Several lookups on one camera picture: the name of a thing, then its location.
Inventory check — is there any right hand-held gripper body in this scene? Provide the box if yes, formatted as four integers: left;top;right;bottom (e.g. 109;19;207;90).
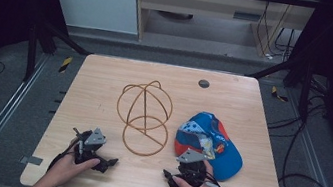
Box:
171;146;215;187

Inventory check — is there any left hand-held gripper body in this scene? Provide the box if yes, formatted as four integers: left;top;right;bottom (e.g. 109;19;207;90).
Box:
67;122;109;169

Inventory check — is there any blue and red cap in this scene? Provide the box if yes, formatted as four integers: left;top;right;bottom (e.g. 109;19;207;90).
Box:
169;107;251;185

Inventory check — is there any brown wire hat stand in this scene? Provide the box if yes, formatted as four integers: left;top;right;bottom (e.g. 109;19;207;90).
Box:
109;74;178;161

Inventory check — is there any person's left hand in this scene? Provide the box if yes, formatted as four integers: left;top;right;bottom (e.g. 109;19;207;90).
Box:
44;150;101;187

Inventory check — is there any yellow and black tape strip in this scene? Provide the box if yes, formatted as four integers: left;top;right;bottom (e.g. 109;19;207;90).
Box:
269;85;291;104
57;55;74;75

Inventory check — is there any light wooden desk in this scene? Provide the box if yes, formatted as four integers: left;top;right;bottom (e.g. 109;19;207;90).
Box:
124;0;321;68

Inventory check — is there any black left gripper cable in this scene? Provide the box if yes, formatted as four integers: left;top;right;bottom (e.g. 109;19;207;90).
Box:
46;132;82;176

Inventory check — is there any grey metal table bracket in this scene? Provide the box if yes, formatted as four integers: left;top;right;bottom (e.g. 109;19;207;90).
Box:
19;154;44;168

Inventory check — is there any grey table cable hole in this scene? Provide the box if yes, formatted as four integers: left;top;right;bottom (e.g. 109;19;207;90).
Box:
197;78;211;90

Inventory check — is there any long black floor cable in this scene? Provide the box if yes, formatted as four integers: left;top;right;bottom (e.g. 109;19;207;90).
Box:
256;84;333;187

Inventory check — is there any black metal frame stand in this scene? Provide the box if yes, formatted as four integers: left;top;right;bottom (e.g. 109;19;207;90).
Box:
20;16;96;93
240;51;318;123

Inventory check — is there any bundle of hanging cables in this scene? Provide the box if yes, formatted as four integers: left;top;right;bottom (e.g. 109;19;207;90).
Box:
251;0;302;65

